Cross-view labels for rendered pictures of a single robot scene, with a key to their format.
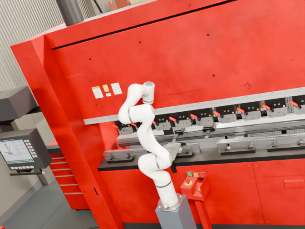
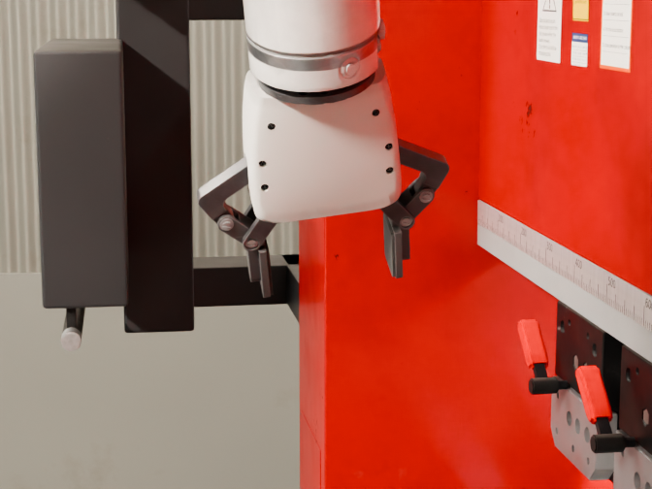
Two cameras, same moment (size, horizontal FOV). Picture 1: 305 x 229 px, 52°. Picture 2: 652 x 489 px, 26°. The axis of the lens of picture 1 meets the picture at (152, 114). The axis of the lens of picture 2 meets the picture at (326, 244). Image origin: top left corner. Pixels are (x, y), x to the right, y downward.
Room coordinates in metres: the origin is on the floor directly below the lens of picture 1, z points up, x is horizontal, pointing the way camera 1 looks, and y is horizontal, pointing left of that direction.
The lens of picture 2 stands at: (1.75, -0.74, 1.69)
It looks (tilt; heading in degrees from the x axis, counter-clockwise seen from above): 10 degrees down; 55
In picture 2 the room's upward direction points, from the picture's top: straight up
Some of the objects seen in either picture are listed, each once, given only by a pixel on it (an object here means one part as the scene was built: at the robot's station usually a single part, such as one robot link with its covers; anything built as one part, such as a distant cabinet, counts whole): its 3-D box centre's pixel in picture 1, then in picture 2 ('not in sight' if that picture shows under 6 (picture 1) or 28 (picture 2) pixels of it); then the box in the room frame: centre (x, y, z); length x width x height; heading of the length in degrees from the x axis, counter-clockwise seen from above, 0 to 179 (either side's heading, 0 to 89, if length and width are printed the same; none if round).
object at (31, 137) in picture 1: (22, 150); (85, 161); (2.70, 1.24, 1.42); 0.45 x 0.12 x 0.36; 63
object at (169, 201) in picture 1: (167, 192); not in sight; (1.85, 0.08, 1.09); 0.19 x 0.19 x 0.18
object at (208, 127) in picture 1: (208, 130); not in sight; (2.66, -0.46, 1.01); 0.26 x 0.12 x 0.05; 154
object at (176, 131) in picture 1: (176, 134); not in sight; (2.81, -0.16, 1.01); 0.26 x 0.12 x 0.05; 154
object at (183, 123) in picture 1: (182, 117); not in sight; (2.59, -0.25, 1.26); 0.15 x 0.09 x 0.17; 64
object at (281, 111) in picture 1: (276, 105); not in sight; (2.24, -0.97, 1.26); 0.15 x 0.09 x 0.17; 64
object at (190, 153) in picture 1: (178, 155); not in sight; (2.60, -0.10, 0.89); 0.30 x 0.05 x 0.03; 64
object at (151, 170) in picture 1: (154, 169); not in sight; (1.86, 0.11, 1.30); 0.19 x 0.12 x 0.24; 75
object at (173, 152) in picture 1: (168, 152); not in sight; (2.54, -0.03, 1.00); 0.26 x 0.18 x 0.01; 154
